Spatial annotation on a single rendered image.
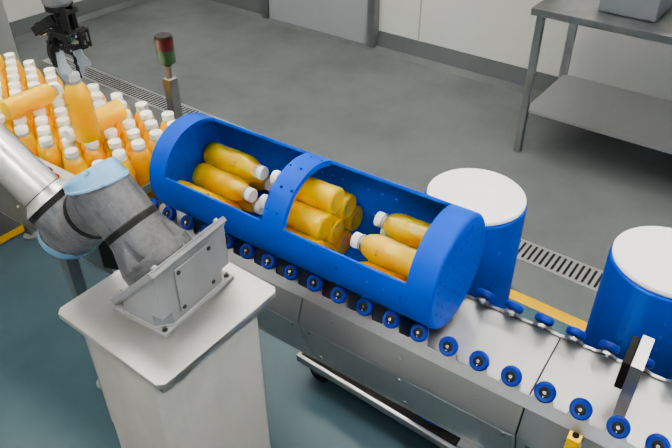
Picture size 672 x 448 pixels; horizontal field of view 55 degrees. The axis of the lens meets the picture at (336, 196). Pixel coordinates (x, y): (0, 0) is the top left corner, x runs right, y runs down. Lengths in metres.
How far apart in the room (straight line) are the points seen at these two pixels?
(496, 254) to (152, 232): 0.98
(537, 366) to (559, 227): 2.07
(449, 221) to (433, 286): 0.15
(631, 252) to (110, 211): 1.24
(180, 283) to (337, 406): 1.44
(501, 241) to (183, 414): 0.95
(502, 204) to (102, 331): 1.09
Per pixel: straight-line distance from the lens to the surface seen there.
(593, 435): 1.51
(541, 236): 3.51
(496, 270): 1.90
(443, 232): 1.41
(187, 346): 1.30
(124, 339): 1.34
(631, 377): 1.46
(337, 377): 2.52
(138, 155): 2.06
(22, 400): 2.91
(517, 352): 1.60
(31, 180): 1.41
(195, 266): 1.30
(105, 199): 1.28
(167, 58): 2.39
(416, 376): 1.61
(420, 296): 1.42
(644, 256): 1.79
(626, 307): 1.76
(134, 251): 1.27
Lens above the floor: 2.09
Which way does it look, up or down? 35 degrees down
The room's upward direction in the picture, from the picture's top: straight up
